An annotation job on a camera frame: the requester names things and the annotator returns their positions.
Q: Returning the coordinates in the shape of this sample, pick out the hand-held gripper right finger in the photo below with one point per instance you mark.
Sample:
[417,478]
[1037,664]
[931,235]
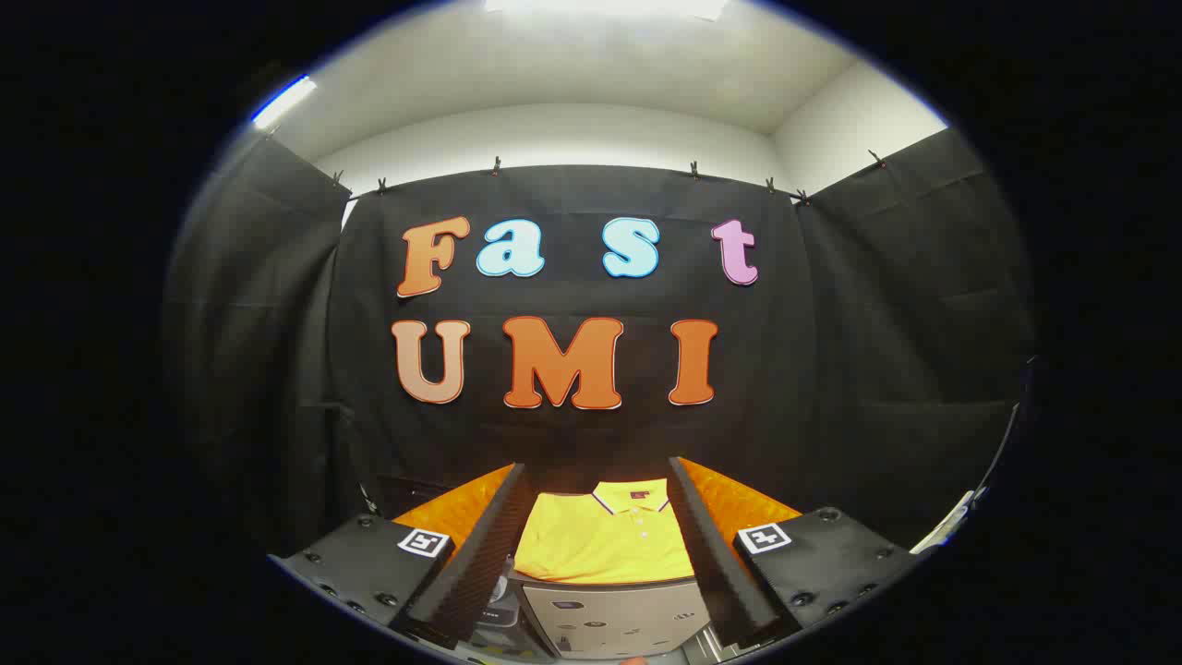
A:
[711,545]

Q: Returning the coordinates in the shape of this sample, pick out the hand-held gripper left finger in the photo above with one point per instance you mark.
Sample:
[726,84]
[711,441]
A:
[489,545]

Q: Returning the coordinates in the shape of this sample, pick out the grey washing machine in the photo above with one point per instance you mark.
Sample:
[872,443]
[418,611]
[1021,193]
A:
[506,617]

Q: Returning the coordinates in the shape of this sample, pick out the yellow polo shirt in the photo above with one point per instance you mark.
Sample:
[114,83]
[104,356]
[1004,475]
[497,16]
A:
[600,545]

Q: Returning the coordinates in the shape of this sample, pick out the grey cabinet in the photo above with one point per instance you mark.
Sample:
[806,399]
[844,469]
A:
[609,619]

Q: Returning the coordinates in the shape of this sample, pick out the black backdrop cloth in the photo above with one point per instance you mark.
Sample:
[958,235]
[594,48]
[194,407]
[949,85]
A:
[572,434]

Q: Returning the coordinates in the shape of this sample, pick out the white paper sheet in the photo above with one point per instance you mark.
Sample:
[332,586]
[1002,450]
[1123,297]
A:
[942,528]

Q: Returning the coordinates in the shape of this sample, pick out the row of black clips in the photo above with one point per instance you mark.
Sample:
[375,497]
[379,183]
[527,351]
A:
[496,166]

